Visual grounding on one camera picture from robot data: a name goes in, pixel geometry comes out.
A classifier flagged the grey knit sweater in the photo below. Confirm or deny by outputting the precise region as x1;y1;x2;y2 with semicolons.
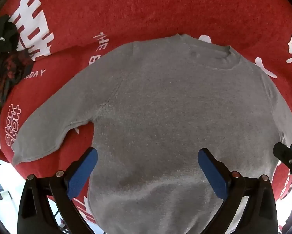
11;34;292;234

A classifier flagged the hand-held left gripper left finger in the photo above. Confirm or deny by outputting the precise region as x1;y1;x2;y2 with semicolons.
17;147;99;234

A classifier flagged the pile of dark clothes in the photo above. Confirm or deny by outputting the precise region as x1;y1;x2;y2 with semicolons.
0;14;35;103

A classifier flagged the red printed blanket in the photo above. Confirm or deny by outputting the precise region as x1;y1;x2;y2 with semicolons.
0;0;292;227

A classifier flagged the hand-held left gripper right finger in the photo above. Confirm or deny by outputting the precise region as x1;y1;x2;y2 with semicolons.
198;147;278;234

